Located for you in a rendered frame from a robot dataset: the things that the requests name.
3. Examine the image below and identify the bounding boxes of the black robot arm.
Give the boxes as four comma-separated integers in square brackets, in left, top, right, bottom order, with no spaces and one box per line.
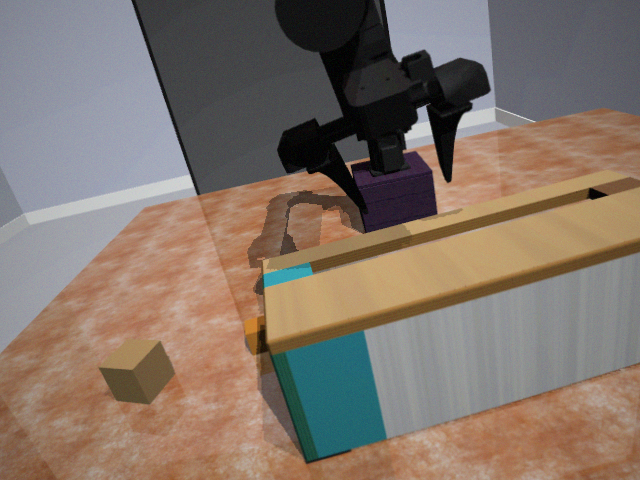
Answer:
[275,0,439,177]

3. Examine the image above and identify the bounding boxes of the tan cube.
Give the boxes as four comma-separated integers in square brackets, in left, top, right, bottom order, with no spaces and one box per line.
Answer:
[98,339,176,404]

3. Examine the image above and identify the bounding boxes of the orange rectangular block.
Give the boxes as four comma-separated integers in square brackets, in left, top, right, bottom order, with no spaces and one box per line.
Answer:
[244,316,268,356]

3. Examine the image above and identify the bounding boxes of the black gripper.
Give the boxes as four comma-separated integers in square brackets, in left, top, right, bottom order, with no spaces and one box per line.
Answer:
[277,23,491,215]

